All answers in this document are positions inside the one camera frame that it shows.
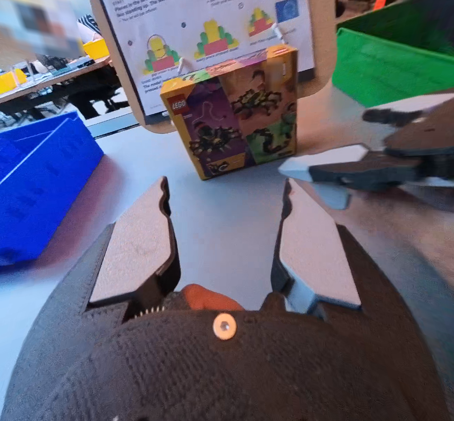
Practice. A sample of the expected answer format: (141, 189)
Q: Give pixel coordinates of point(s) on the wooden board stand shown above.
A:
(321, 20)

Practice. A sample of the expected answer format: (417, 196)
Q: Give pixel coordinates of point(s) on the green plastic bin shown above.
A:
(383, 70)

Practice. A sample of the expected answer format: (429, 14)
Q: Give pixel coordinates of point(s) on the long wooden table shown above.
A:
(71, 72)

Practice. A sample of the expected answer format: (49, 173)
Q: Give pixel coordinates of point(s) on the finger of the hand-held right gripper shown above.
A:
(330, 160)
(425, 127)

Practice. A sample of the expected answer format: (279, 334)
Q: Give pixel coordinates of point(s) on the small yellow bin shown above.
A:
(96, 49)
(10, 81)

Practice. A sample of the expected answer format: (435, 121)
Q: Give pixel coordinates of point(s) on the yellow lego set box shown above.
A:
(220, 116)

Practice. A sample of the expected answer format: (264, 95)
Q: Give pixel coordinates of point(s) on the blue plastic bin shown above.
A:
(42, 180)

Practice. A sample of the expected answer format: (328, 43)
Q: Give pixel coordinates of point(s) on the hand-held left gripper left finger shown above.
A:
(134, 247)

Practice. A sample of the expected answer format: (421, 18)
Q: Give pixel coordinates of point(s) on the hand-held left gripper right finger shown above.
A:
(315, 254)

